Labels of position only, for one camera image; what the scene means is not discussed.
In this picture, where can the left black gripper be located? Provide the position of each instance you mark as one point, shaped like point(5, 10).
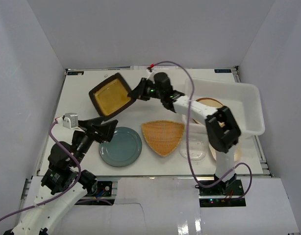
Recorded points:
point(93, 129)

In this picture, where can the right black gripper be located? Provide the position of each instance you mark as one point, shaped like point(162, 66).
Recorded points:
point(139, 91)

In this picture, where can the brown square plate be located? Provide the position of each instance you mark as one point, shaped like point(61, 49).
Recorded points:
point(110, 97)

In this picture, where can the blue-grey round plate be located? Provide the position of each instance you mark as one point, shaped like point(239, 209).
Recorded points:
point(124, 148)

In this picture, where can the orange woven triangular basket plate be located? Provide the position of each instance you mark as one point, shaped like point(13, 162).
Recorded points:
point(163, 136)

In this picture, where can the beige bird painted plate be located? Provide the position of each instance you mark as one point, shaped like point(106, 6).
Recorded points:
point(208, 102)

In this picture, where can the clear glass plate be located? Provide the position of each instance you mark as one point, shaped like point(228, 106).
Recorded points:
point(197, 150)

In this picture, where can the cream panda dish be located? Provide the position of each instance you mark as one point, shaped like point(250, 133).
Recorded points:
point(237, 153)

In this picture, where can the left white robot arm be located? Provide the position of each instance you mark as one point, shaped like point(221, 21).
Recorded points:
point(64, 183)

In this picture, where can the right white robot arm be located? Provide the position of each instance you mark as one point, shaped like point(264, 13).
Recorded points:
point(222, 129)

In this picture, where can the white plastic bin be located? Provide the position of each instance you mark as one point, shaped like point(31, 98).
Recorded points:
point(242, 99)

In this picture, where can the blue label left corner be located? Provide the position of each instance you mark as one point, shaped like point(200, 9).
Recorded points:
point(75, 73)

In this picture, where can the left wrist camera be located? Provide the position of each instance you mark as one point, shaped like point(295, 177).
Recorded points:
point(68, 120)

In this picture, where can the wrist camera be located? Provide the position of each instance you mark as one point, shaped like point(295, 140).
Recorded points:
point(68, 120)
point(150, 71)

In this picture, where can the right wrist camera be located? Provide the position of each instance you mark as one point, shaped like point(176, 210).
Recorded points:
point(150, 71)

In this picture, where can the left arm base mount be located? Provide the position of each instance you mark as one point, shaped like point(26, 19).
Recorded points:
point(102, 195)

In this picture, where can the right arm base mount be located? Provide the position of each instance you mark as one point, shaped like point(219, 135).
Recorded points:
point(215, 197)

